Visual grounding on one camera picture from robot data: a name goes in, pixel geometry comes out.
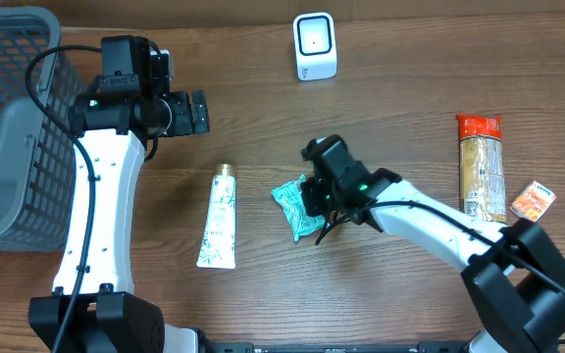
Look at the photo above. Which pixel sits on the small orange sachet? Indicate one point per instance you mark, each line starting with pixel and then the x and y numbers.
pixel 533 201

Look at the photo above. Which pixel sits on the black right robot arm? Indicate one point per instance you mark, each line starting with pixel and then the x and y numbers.
pixel 515 275

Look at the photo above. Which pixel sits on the orange long noodle packet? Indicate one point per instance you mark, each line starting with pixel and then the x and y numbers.
pixel 481 173

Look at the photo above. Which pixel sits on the white barcode scanner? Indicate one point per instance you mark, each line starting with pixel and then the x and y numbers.
pixel 314 46

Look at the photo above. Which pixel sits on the grey plastic shopping basket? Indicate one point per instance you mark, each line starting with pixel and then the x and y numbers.
pixel 37 161

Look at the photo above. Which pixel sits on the white tube with gold cap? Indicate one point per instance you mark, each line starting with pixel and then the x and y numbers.
pixel 217 250

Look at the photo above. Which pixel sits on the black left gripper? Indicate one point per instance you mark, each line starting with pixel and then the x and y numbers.
pixel 198 113

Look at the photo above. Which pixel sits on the brown cardboard backdrop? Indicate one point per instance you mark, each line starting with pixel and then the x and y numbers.
pixel 152 14

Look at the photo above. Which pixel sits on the teal snack packet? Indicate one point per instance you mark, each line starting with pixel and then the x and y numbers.
pixel 289 197

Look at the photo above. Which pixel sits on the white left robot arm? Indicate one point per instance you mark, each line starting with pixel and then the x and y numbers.
pixel 93 307

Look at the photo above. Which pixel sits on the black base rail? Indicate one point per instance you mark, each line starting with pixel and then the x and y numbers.
pixel 421 347

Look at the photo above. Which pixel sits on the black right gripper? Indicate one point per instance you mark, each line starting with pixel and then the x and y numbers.
pixel 312 208

